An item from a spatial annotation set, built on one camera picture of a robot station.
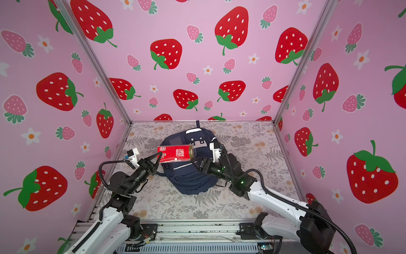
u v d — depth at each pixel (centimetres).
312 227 40
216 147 66
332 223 37
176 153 70
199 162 65
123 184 54
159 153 70
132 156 66
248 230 74
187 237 73
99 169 55
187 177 85
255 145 108
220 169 63
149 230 74
